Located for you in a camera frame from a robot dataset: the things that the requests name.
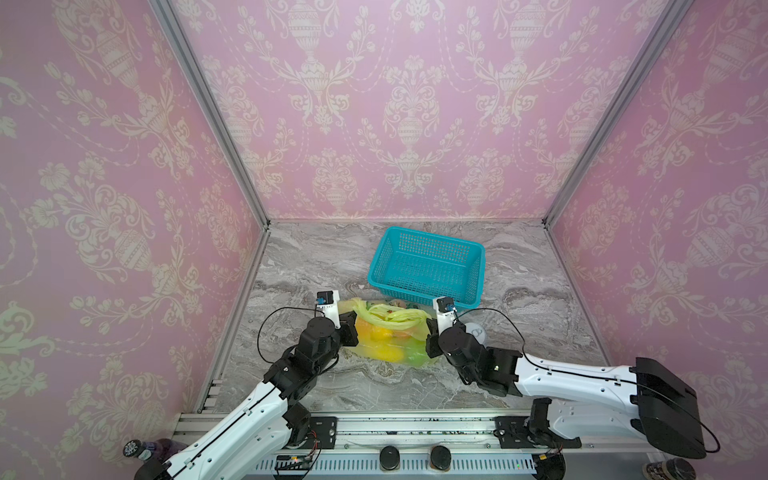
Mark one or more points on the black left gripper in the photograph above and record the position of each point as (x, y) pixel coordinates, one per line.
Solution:
(347, 323)

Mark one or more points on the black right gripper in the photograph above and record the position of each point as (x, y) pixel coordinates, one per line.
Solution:
(433, 341)

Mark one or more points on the yellow-green plastic bag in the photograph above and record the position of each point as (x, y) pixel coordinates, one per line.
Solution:
(405, 320)

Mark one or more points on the yellow toy fruit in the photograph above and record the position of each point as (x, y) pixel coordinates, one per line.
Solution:
(383, 345)

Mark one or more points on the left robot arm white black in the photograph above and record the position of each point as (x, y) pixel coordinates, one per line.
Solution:
(268, 420)

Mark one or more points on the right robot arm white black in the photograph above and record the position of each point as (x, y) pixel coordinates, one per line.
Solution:
(570, 400)

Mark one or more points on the green toy fruit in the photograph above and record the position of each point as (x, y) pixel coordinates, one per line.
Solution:
(415, 353)

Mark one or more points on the small white round object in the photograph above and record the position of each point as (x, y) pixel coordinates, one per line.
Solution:
(477, 331)

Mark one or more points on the teal plastic basket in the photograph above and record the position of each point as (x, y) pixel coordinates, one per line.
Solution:
(418, 267)

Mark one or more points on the black knob right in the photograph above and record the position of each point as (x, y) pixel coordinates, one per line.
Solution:
(440, 458)

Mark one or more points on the black knob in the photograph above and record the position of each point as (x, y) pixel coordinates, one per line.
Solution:
(389, 458)
(440, 458)

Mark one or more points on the black knob left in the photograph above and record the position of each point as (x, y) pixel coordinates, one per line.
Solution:
(389, 458)

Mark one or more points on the purple bottle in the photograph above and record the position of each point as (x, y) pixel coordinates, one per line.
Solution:
(160, 449)

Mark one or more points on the dark jar bottom right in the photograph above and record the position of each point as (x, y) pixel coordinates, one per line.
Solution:
(671, 469)

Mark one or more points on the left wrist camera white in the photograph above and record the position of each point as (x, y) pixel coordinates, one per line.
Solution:
(327, 304)

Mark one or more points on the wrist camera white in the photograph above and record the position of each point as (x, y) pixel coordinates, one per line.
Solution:
(446, 313)
(327, 304)

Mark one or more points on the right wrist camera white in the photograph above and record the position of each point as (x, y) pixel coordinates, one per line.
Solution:
(446, 313)

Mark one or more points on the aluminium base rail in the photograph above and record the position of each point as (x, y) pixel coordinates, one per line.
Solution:
(484, 444)

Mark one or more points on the circuit board with wires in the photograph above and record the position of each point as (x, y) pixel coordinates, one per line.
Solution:
(285, 463)

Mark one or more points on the aluminium frame post left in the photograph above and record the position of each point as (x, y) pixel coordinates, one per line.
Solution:
(191, 66)

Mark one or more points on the aluminium frame post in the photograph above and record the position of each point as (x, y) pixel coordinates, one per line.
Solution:
(191, 66)
(661, 33)

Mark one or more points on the aluminium frame post right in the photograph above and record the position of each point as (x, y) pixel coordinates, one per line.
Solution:
(661, 33)

